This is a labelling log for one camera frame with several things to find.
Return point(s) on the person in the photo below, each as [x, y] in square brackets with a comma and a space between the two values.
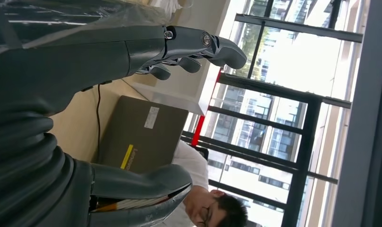
[190, 163]

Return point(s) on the grey laptop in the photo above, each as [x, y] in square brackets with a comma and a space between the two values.
[140, 137]

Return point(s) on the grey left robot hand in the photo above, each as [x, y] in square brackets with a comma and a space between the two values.
[68, 62]

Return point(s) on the black window frame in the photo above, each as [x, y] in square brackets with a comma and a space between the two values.
[303, 156]

